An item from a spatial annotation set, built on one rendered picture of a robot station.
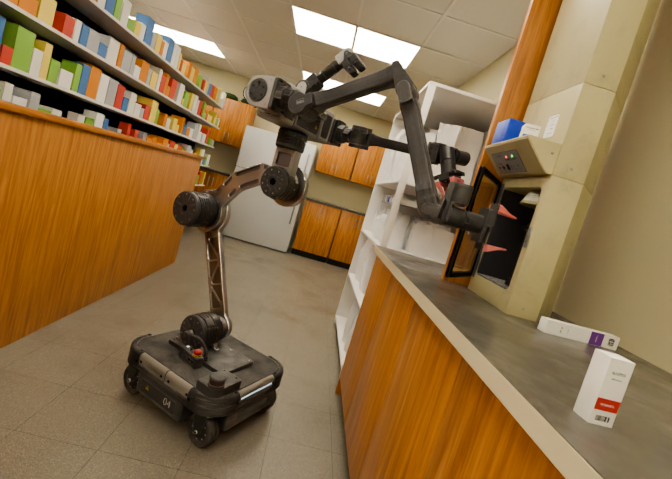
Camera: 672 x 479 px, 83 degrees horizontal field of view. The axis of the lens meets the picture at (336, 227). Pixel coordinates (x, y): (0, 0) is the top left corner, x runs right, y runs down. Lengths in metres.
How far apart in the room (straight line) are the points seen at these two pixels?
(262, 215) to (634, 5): 5.33
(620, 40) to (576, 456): 1.25
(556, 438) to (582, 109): 1.06
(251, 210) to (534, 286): 5.21
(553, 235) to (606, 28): 0.65
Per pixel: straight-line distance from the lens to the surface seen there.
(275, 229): 6.14
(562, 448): 0.63
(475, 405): 0.89
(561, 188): 1.41
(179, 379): 1.81
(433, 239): 2.62
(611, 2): 1.58
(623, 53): 1.57
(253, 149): 6.19
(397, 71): 1.29
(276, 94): 1.48
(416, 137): 1.21
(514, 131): 1.55
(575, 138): 1.44
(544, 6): 1.93
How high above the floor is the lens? 1.16
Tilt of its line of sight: 5 degrees down
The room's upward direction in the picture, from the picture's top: 16 degrees clockwise
